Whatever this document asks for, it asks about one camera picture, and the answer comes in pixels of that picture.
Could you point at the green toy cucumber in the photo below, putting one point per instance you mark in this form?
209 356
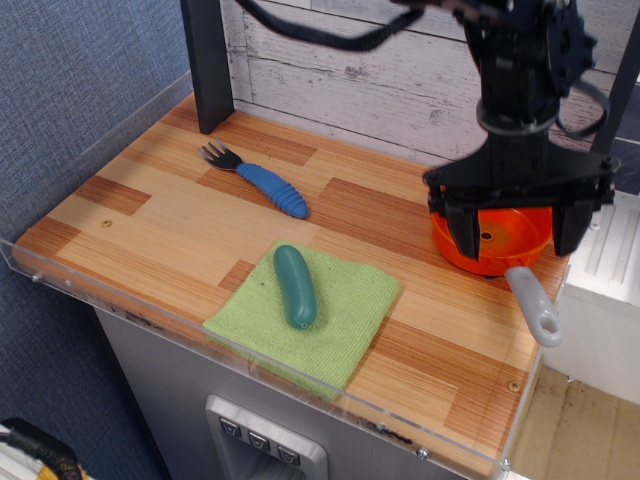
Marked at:
296 287

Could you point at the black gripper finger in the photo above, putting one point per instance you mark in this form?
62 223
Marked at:
464 228
569 224

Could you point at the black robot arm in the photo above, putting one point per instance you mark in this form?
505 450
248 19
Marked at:
529 55

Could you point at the white ribbed appliance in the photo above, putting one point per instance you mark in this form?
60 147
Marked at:
598 304

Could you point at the dark frame post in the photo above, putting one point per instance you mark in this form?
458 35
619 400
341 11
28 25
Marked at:
206 46
615 24

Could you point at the dark right frame post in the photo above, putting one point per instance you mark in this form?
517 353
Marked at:
615 24

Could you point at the grey metal cabinet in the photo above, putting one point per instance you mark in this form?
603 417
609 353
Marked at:
171 383

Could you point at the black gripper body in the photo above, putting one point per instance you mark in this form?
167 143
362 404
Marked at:
519 166

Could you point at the fork with blue handle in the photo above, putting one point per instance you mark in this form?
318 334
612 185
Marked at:
280 192

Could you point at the dark left frame post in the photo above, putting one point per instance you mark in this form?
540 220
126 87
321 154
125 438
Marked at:
206 46

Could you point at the silver button panel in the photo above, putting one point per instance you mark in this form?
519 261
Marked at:
250 446

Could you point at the orange pan with grey handle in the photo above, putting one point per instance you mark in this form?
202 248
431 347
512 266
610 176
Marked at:
511 241

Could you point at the green cloth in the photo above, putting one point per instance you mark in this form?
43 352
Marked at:
353 299

